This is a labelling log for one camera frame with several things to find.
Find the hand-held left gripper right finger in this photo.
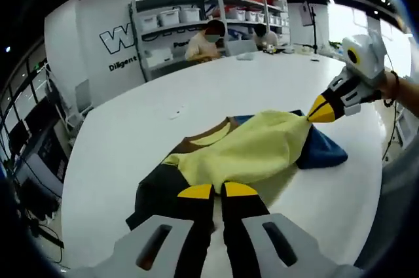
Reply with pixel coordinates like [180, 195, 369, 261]
[221, 181, 361, 278]

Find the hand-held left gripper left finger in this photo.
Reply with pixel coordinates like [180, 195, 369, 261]
[113, 183, 216, 278]

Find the yellow black blue garment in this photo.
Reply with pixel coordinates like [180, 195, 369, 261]
[126, 109, 348, 232]

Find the person's right hand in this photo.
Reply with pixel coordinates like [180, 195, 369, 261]
[379, 70, 402, 102]

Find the black tripod with screen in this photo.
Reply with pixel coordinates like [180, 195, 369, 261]
[302, 0, 320, 54]

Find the silver laptop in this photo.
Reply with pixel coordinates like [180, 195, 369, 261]
[228, 42, 259, 57]

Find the grey mesh office chair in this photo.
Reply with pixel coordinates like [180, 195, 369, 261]
[353, 140, 419, 272]

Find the row of white storage bins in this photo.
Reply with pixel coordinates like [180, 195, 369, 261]
[225, 6, 289, 27]

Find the white lidded storage bin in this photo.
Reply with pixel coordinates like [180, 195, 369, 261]
[140, 14, 159, 29]
[159, 9, 181, 27]
[180, 7, 202, 24]

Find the grey white office chair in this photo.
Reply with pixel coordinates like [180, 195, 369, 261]
[75, 79, 93, 116]

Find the flat white box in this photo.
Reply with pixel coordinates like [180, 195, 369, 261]
[146, 48, 174, 65]

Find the white equipment stand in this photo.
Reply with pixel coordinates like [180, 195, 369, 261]
[45, 65, 86, 129]

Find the dark bead bracelet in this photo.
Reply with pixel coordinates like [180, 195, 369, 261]
[383, 70, 401, 108]

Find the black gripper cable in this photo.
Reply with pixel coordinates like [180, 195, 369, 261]
[382, 52, 400, 163]

